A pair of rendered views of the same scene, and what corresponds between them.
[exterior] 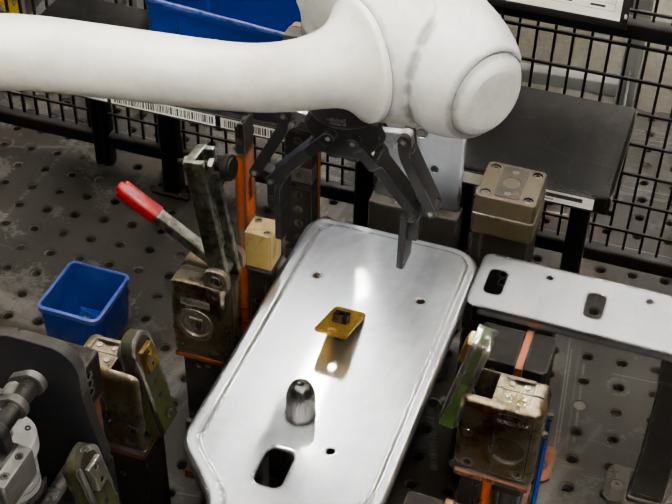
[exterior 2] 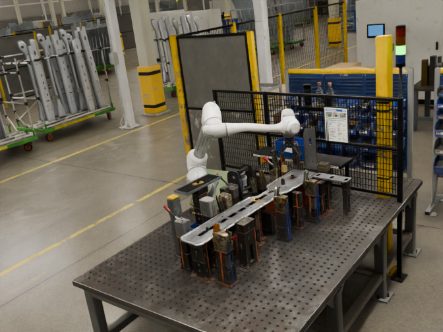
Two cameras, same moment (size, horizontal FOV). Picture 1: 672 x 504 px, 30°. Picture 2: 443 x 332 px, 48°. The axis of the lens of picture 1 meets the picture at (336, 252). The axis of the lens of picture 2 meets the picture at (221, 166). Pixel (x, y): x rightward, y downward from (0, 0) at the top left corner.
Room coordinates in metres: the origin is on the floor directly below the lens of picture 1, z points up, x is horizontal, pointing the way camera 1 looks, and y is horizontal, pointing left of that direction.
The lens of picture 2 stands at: (-2.51, -1.03, 2.43)
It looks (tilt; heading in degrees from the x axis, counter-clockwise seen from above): 19 degrees down; 25
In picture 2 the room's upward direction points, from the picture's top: 7 degrees counter-clockwise
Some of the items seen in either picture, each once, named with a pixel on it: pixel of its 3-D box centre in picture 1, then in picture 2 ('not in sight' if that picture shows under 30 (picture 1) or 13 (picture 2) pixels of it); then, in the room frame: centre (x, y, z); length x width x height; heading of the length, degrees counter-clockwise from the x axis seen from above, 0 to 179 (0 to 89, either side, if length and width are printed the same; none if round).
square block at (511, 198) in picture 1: (497, 289); (325, 183); (1.24, -0.22, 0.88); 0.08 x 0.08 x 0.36; 72
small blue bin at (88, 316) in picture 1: (87, 313); not in sight; (1.32, 0.36, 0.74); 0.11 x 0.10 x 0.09; 162
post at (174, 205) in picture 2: not in sight; (177, 227); (0.22, 0.61, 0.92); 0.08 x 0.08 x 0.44; 72
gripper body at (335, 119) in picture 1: (346, 116); (289, 141); (1.02, -0.01, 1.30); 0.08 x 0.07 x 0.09; 72
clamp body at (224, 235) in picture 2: not in sight; (225, 257); (-0.03, 0.15, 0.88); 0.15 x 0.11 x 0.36; 72
